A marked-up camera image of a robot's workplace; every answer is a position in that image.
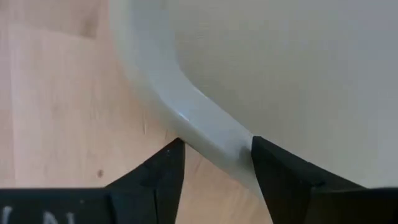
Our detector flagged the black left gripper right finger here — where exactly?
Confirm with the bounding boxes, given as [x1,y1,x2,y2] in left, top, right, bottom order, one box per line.
[251,136,366,224]

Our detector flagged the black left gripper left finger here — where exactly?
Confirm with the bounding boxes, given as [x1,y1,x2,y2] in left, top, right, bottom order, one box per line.
[105,138,186,224]

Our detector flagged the beige plastic tray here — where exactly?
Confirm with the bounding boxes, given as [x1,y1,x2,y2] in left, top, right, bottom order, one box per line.
[108,0,398,200]

